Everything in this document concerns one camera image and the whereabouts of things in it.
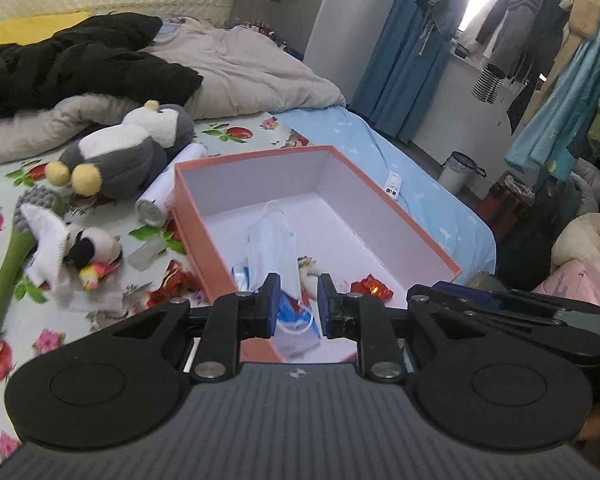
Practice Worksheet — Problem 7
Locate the light blue shirt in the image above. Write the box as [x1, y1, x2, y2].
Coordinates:
[152, 16, 193, 43]

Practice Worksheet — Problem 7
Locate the red foil packet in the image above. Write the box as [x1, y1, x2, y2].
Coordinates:
[350, 274, 395, 303]

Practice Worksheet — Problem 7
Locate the white spray can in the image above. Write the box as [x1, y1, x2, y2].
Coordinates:
[134, 142, 208, 226]

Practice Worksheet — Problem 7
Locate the white wardrobe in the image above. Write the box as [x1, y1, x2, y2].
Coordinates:
[302, 0, 402, 108]

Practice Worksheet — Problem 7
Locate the row of small bottles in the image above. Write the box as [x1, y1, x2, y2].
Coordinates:
[232, 19, 293, 53]

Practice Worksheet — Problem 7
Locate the red brown bin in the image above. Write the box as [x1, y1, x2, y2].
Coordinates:
[475, 171, 536, 241]

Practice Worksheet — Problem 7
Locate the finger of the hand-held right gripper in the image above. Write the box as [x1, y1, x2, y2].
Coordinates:
[407, 285, 600, 367]
[430, 281, 600, 328]

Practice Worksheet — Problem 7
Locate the green massage hammer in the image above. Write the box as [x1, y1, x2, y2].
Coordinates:
[0, 185, 68, 401]

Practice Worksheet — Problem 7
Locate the white trash bin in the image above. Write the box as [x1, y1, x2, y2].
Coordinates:
[437, 151, 487, 196]

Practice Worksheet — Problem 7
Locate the blue curtain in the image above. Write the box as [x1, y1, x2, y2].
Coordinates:
[350, 0, 463, 143]

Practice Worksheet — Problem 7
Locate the cream fleece blanket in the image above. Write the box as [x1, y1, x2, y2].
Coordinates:
[550, 212, 600, 281]

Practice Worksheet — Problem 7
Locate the small white fuzzy toy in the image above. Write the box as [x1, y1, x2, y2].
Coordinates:
[297, 256, 323, 293]

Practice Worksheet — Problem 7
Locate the beige duvet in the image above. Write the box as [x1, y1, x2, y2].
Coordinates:
[0, 24, 348, 171]

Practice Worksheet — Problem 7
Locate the yellow pillow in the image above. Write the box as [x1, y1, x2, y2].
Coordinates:
[0, 10, 93, 47]

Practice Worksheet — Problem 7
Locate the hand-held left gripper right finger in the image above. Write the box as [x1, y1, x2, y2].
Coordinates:
[317, 274, 476, 383]

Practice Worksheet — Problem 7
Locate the grey penguin plush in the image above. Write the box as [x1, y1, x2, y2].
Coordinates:
[44, 100, 197, 201]

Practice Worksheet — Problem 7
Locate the blue face mask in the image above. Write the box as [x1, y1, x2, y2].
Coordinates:
[245, 200, 301, 301]

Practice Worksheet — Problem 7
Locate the floral printed bed mat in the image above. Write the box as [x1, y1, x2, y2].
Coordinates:
[0, 112, 316, 461]

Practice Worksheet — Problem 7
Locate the clear mask package bag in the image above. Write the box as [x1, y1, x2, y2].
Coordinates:
[230, 262, 321, 361]

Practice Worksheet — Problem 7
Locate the small panda plush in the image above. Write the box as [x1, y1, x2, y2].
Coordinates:
[62, 224, 123, 291]

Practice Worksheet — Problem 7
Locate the black jacket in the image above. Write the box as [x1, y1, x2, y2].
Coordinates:
[0, 12, 204, 120]

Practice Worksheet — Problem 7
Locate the hanging light blue dress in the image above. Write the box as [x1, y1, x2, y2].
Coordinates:
[505, 10, 600, 181]

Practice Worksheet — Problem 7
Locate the hanging grey striped sweater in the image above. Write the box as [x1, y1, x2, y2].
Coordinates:
[472, 0, 576, 106]

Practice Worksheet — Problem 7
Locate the pink cardboard box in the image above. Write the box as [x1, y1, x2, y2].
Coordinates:
[172, 145, 463, 363]

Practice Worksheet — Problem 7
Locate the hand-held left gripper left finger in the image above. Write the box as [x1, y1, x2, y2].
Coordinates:
[112, 272, 283, 383]

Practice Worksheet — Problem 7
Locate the pink jacket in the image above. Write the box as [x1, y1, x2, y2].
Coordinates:
[530, 255, 600, 306]

